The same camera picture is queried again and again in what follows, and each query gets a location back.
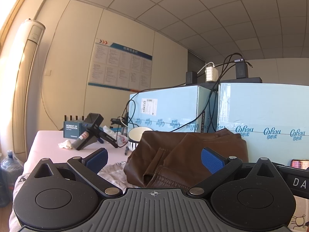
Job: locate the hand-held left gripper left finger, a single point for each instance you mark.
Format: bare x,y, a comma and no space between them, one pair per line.
97,159

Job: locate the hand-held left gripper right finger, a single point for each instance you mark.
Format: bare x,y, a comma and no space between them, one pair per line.
212,160

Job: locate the printed cloth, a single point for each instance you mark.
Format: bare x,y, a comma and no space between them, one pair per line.
113,170

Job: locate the black smartphone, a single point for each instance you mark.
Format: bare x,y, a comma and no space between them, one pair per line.
299,163

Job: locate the dark pen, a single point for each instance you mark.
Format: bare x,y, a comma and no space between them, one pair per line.
126,151

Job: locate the white plastic bag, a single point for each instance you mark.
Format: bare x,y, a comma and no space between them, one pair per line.
109,131

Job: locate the brown leather garment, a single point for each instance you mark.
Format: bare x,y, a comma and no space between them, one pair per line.
183,149

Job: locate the black handheld device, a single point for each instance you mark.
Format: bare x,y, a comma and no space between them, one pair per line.
93,125

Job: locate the crumpled white tissue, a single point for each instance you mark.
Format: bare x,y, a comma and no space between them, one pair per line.
65,144

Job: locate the black router box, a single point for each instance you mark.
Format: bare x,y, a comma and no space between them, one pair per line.
71,129

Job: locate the small black clamp device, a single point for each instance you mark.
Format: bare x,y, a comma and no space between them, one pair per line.
117,121

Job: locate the white striped bowl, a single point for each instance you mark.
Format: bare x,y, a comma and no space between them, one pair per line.
136,135

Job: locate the light blue box white label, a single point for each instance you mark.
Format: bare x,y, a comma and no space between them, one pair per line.
173,108

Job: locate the large light blue box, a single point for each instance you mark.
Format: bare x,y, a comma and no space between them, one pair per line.
265,111

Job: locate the small black adapter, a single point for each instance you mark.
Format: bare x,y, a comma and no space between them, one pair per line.
191,77

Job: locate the black flat board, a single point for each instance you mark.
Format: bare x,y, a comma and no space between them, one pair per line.
241,80

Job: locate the large water bottle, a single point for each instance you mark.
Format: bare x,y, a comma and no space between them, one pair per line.
9,174

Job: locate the tall black adapter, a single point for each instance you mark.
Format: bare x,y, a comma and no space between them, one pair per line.
242,70

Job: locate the standing air conditioner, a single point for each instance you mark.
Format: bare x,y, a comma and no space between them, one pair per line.
26,77

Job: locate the wall poster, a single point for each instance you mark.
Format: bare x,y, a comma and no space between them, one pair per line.
120,64

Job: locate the wall switch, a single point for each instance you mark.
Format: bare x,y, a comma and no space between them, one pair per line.
48,72

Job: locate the wooden window frame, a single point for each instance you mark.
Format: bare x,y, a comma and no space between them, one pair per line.
17,9

